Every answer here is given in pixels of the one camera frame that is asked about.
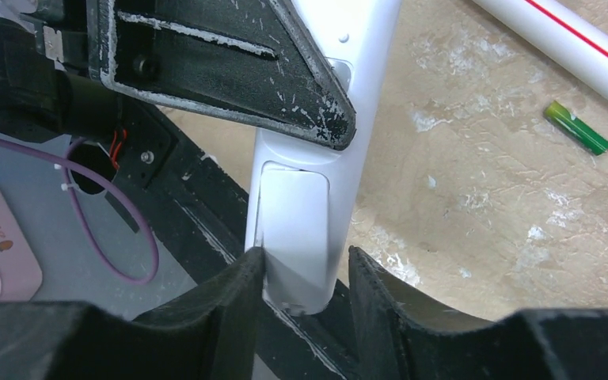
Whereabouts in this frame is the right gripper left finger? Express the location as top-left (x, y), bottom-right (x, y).
top-left (0, 248), bottom-right (265, 379)

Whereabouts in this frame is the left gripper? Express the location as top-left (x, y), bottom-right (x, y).
top-left (0, 16), bottom-right (120, 143)

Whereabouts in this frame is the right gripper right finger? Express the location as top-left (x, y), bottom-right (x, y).
top-left (349, 246), bottom-right (608, 379)

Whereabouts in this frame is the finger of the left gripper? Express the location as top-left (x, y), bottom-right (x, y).
top-left (86, 1), bottom-right (356, 150)

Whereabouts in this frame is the white remote control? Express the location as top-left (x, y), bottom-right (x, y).
top-left (245, 1), bottom-right (401, 316)

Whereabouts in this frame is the white battery cover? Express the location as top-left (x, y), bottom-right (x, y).
top-left (256, 162), bottom-right (329, 315)

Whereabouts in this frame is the pink box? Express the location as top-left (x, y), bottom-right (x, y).
top-left (0, 183), bottom-right (44, 304)

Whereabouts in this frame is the green AA battery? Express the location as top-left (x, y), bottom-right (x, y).
top-left (543, 101), bottom-right (608, 156)

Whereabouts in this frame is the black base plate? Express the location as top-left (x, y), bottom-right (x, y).
top-left (57, 99), bottom-right (358, 380)

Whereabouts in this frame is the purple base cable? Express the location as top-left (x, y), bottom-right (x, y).
top-left (0, 128), bottom-right (160, 287)

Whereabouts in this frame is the white PVC pipe frame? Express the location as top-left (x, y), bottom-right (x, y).
top-left (476, 0), bottom-right (608, 101)

